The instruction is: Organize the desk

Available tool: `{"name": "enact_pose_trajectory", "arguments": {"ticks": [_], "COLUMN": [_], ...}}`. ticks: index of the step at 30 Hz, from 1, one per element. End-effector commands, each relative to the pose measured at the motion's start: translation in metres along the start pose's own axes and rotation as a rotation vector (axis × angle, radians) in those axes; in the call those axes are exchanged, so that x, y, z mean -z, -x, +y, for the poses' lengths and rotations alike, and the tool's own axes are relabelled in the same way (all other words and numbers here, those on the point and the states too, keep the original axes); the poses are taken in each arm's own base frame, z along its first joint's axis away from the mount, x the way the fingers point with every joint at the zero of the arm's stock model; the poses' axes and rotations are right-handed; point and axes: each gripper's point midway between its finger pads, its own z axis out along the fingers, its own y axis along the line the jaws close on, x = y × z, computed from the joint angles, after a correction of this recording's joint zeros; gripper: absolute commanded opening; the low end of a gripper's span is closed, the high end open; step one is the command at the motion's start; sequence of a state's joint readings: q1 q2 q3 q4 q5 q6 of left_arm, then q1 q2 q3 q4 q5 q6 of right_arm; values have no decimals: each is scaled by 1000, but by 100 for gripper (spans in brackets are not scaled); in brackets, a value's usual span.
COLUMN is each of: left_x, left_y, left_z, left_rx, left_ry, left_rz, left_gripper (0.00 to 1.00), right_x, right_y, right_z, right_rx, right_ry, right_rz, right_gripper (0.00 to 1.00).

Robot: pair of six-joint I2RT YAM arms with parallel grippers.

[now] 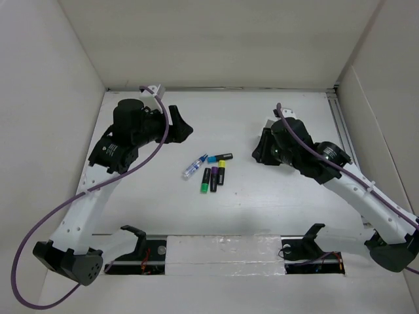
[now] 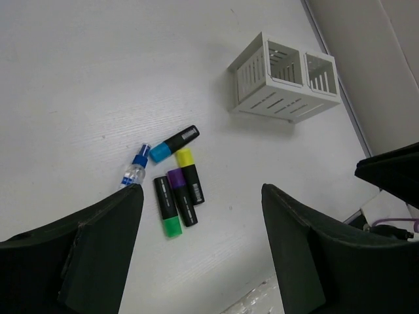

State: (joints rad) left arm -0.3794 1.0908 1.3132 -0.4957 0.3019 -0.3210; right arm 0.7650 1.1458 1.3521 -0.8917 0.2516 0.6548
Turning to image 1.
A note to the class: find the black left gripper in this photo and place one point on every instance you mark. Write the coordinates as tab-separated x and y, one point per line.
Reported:
179	130

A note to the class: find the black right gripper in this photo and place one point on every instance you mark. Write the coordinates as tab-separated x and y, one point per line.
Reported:
261	152

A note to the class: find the yellow cap highlighter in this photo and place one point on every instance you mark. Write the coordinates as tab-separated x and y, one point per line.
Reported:
221	173

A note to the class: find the blue cap highlighter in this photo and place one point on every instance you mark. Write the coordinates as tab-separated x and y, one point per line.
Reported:
219	157

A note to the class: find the purple cap highlighter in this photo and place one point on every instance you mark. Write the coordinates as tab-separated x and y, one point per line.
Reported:
213	179

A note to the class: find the green cap highlighter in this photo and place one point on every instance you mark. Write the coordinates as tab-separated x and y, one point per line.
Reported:
205	181

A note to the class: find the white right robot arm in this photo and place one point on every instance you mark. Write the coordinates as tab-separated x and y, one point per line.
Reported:
392	240

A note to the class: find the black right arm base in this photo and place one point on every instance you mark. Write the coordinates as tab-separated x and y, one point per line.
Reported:
302	256

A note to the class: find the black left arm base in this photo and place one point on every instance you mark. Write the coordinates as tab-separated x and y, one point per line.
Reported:
147	258

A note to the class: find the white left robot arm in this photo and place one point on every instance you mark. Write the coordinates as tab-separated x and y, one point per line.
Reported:
71	250

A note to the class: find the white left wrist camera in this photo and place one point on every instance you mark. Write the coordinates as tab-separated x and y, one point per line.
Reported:
152	91

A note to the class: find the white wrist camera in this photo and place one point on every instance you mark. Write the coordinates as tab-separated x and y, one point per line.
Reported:
152	91
286	113

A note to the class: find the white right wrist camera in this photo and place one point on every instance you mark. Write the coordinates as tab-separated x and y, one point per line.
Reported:
286	113

